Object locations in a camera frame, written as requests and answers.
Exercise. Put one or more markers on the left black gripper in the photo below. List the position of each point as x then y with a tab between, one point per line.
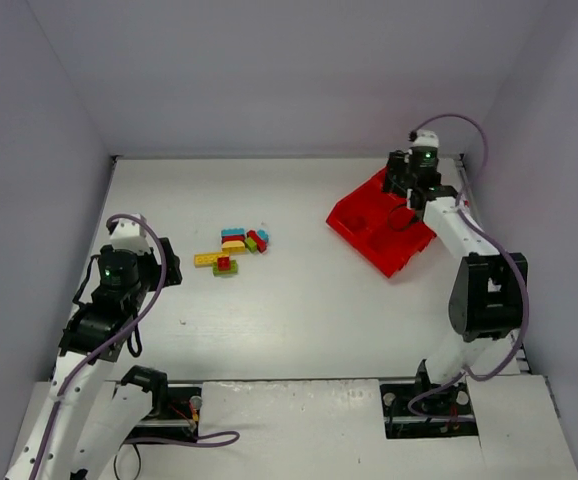
170	261

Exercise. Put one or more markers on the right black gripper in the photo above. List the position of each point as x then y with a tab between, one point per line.
396	170

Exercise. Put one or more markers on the long yellow lego plate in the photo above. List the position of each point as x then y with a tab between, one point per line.
207	259

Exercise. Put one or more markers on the small red lego brick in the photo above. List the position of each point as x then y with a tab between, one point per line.
223	263

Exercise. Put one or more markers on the green lego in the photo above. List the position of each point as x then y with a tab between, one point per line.
223	271

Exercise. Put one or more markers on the green lego brick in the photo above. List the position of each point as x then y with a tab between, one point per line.
251	245

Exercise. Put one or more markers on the red curved lego brick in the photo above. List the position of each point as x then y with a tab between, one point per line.
355	223

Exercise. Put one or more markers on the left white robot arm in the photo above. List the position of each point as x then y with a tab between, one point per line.
61	445

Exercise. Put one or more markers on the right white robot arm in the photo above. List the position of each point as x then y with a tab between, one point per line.
489	298

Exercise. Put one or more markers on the red divided container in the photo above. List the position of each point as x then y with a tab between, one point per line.
391	238

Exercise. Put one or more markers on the yellow curved lego brick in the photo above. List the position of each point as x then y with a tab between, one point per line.
235	247

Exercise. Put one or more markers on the long blue lego brick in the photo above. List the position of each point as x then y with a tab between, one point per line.
234	232

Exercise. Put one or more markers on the small blue lego top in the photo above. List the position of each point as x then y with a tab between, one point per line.
263	235

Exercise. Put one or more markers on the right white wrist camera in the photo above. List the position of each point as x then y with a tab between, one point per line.
424	136

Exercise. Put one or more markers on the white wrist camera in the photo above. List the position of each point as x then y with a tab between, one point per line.
128	235
424	136

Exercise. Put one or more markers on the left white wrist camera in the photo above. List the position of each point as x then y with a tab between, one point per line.
128	235

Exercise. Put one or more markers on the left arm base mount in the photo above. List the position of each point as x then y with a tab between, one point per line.
177	419

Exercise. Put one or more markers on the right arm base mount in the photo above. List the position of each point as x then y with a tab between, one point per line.
448	414

